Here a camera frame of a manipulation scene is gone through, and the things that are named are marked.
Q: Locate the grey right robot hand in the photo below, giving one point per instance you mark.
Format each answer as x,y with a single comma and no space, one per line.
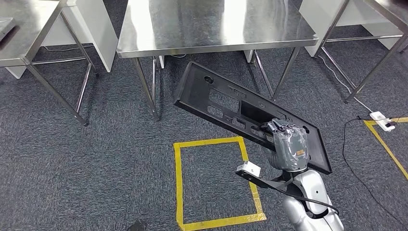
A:
290,150

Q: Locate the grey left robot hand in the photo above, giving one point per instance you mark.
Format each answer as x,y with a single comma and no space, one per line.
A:
137,225

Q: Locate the black plastic panel part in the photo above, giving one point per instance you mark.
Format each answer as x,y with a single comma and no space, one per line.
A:
194,89

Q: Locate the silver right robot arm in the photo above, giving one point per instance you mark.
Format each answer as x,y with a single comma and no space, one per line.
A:
314,191

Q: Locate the stainless steel workbench table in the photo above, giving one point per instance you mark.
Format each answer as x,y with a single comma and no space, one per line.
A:
395,11
32,32
207,25

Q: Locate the yellow floor tape rectangle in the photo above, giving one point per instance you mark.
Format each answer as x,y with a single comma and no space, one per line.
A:
385,147
178,191

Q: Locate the white power strip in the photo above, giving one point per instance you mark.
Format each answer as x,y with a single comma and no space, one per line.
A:
381,119

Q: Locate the white cabinet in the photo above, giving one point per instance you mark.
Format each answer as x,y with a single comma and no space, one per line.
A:
102,32
350,12

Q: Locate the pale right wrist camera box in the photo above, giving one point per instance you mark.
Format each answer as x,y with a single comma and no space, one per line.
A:
248,168

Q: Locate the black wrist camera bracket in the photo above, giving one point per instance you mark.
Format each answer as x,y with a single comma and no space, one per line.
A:
255,179

